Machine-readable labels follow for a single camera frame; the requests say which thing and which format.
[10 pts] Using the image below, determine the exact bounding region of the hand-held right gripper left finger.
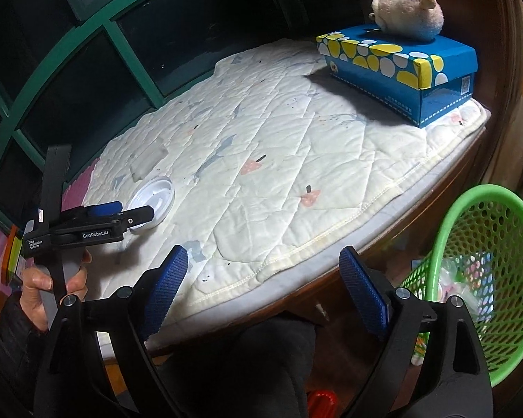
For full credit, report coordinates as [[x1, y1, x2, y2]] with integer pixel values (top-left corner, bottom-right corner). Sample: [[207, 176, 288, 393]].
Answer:
[[35, 245, 189, 418]]

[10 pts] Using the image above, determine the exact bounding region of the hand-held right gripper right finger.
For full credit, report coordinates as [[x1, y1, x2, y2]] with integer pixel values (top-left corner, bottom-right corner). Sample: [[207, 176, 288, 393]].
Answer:
[[339, 246, 493, 418]]

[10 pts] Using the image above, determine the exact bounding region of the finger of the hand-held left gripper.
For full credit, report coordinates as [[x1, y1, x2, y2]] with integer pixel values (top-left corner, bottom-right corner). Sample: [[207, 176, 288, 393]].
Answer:
[[61, 201, 123, 224], [113, 206, 156, 232]]

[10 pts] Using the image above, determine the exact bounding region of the white plastic lid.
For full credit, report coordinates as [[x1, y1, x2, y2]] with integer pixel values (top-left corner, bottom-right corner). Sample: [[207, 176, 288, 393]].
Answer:
[[126, 177, 175, 232]]

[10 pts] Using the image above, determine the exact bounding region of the green plastic mesh basket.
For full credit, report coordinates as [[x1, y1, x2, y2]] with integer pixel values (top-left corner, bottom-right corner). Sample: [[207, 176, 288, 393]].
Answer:
[[399, 184, 523, 389]]

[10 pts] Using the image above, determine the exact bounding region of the person's left forearm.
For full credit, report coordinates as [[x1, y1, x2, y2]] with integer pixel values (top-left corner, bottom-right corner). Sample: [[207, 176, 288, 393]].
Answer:
[[0, 289, 50, 418]]

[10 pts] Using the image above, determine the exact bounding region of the person's left hand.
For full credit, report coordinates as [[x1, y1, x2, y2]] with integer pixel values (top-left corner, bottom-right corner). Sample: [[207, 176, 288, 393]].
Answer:
[[20, 250, 93, 332]]

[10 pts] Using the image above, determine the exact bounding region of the pink foam mat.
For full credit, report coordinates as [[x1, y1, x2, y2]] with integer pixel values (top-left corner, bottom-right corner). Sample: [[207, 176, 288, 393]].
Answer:
[[0, 157, 102, 297]]

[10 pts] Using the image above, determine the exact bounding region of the colourful striped box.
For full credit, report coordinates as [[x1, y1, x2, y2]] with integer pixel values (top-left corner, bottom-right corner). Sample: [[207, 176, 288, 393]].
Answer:
[[2, 225, 28, 280]]

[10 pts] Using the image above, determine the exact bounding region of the person's dark trouser leg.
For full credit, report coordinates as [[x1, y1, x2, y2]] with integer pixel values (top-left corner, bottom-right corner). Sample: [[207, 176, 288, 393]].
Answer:
[[157, 309, 324, 418]]

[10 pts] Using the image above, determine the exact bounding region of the wooden window bench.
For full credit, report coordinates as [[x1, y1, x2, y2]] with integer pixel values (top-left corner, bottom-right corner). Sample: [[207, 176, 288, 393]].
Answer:
[[91, 100, 496, 358]]

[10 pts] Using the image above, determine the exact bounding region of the red plastic item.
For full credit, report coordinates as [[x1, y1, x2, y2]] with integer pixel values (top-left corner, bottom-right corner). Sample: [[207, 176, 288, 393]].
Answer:
[[307, 389, 337, 418]]

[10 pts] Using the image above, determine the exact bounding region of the blue dotted cardboard box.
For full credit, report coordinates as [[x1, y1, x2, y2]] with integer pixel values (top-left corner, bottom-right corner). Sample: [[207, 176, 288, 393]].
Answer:
[[316, 24, 479, 130]]

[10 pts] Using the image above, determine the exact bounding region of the cream plush toy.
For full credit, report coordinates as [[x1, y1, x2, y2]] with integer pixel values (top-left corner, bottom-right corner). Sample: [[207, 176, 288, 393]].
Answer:
[[370, 0, 446, 42]]

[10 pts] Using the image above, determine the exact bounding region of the green window frame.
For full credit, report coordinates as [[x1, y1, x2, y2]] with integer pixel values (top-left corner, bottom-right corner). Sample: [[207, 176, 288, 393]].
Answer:
[[0, 0, 290, 236]]

